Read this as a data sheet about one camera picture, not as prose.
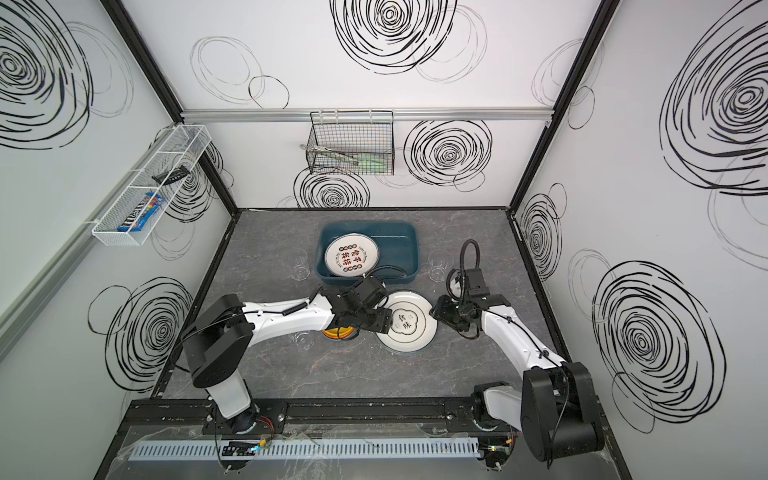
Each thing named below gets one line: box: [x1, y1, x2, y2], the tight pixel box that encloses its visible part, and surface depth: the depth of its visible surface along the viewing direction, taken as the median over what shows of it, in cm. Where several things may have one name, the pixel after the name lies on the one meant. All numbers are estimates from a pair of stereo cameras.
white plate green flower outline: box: [375, 290, 438, 353], surface depth 88 cm
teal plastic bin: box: [315, 222, 420, 284], surface depth 108 cm
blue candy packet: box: [117, 192, 166, 232], surface depth 72 cm
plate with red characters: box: [325, 233, 380, 277], surface depth 107 cm
